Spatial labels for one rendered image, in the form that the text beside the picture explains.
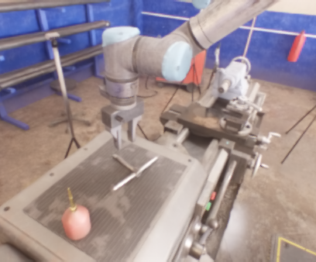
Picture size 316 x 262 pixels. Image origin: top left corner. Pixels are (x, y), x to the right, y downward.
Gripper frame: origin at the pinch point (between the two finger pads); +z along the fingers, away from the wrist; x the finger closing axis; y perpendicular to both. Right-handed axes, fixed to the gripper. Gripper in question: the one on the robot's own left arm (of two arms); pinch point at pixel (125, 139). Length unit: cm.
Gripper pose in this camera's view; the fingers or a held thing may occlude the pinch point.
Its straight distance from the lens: 76.6
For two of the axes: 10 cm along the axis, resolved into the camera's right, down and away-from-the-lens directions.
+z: -0.5, 8.2, 5.7
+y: 7.3, 4.2, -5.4
